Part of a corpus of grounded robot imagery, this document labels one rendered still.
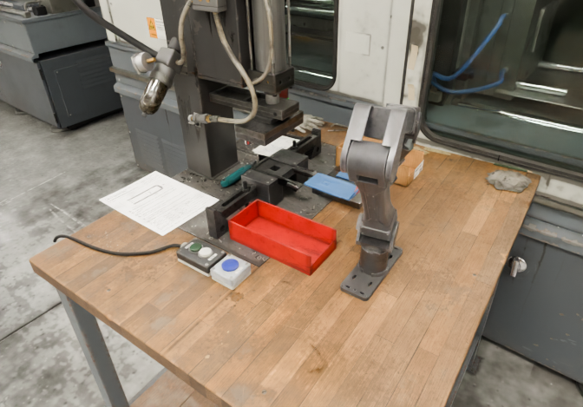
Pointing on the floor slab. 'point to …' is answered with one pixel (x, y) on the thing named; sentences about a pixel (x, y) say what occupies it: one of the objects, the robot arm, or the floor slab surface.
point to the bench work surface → (302, 303)
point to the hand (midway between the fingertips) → (357, 190)
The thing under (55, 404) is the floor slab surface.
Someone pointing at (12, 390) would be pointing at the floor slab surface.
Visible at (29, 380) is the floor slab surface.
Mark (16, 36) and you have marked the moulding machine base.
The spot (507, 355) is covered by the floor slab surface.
